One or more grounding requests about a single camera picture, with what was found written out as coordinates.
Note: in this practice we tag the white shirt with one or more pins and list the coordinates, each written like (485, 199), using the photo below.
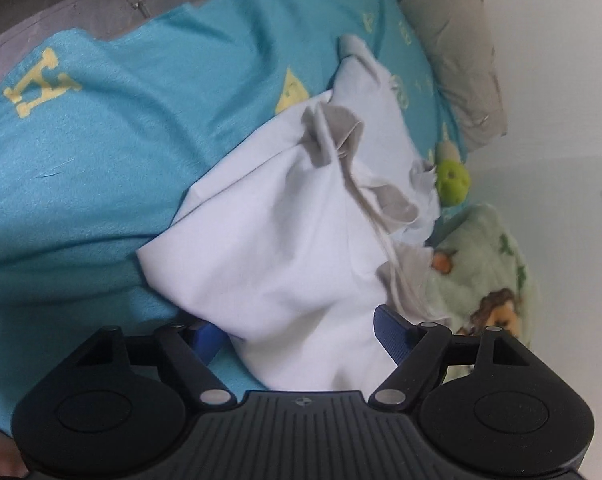
(291, 240)

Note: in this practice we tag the green lion print blanket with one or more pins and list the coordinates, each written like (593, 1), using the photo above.
(481, 240)

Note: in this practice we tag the grey mattress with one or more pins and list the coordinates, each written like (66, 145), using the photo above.
(56, 20)

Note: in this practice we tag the teal printed bed sheet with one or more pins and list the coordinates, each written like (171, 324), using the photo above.
(106, 170)

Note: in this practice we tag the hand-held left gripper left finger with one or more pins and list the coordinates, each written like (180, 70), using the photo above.
(206, 340)

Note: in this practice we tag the grey pillow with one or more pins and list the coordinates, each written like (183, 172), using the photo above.
(461, 60)

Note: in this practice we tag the green plush toy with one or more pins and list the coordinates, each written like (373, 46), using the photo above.
(451, 180)

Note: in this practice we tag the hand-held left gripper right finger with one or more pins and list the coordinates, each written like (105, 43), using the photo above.
(393, 332)

